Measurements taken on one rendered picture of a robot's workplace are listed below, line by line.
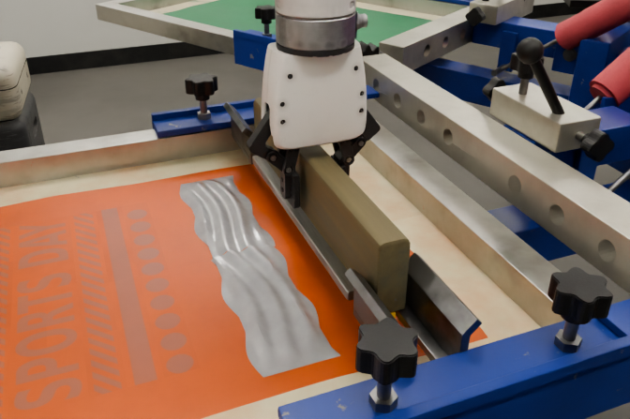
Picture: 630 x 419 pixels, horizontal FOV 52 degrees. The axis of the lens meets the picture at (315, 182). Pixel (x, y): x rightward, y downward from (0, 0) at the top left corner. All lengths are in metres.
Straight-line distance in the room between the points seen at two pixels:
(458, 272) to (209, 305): 0.25
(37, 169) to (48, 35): 3.62
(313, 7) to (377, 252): 0.22
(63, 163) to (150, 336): 0.35
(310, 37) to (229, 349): 0.28
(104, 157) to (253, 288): 0.34
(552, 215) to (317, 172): 0.25
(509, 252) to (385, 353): 0.27
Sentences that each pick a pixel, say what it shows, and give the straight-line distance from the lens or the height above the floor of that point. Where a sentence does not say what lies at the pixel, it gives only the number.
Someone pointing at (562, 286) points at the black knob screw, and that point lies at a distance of 0.51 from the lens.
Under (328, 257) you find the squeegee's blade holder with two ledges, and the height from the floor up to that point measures 0.99.
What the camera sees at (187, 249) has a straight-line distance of 0.71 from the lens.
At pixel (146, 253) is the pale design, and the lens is 0.72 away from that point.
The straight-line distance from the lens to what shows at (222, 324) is 0.61.
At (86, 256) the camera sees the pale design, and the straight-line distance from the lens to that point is 0.73.
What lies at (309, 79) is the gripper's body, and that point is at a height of 1.15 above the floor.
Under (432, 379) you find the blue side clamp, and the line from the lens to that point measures 0.50.
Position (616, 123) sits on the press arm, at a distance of 0.87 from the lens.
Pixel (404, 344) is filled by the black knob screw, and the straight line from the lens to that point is 0.43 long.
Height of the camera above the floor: 1.35
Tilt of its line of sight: 28 degrees down
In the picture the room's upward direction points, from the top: straight up
